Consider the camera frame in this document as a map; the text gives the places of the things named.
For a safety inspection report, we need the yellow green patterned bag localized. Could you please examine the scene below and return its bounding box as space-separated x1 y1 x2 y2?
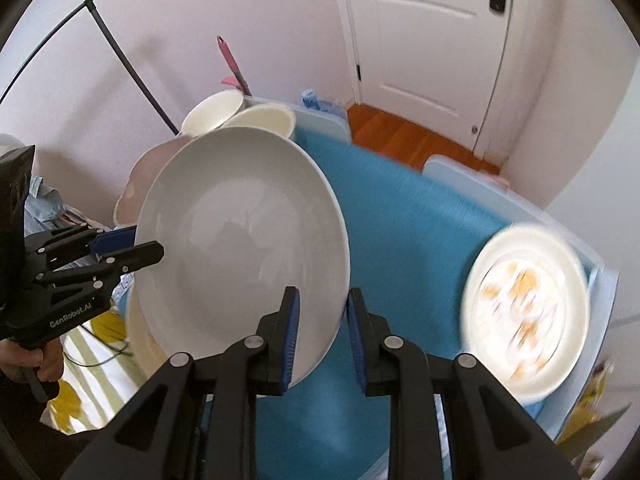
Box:
555 355 626 448

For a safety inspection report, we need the yellow striped floor mat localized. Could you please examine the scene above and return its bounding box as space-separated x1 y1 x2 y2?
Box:
47 305 146 436

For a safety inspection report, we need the grey flat board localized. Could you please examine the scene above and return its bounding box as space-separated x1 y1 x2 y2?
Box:
559 401 637 461

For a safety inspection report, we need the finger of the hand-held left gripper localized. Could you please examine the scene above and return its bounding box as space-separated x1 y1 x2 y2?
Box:
35 241 165 294
25 225 139 272

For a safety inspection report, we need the pink spatula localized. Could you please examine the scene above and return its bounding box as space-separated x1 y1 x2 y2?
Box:
216 35 253 98

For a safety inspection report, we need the cream bowl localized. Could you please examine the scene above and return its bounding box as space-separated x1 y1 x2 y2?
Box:
220 104 297 143
180 89 246 138

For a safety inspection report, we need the white plate with orange pattern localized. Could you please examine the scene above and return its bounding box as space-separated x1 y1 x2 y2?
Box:
460 222 591 405

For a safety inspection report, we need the person's left hand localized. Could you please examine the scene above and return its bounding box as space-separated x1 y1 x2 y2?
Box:
0 337 66 386

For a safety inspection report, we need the light blue cloth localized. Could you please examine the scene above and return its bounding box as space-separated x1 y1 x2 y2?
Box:
22 172 113 233

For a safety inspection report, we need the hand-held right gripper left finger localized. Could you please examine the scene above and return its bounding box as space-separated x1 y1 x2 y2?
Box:
60 286 302 480

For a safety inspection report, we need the dark clothing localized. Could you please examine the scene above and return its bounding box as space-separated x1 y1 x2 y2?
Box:
0 380 108 480

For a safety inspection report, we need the cream plate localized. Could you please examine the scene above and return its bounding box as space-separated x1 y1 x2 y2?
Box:
125 285 171 381

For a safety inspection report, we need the white door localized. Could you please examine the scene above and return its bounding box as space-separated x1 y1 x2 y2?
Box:
327 0 516 161

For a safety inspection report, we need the black metal rack pole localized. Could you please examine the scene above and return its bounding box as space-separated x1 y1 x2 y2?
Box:
0 0 181 136

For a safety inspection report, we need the blue water bottle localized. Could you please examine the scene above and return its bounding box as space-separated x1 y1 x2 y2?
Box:
300 88 346 117

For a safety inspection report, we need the large white plate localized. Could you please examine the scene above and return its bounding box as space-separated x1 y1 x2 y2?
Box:
135 126 351 391

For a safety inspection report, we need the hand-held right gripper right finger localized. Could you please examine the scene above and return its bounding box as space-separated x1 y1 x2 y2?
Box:
346 287 571 480

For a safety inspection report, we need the blue table mat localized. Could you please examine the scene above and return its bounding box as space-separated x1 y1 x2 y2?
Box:
200 127 596 480

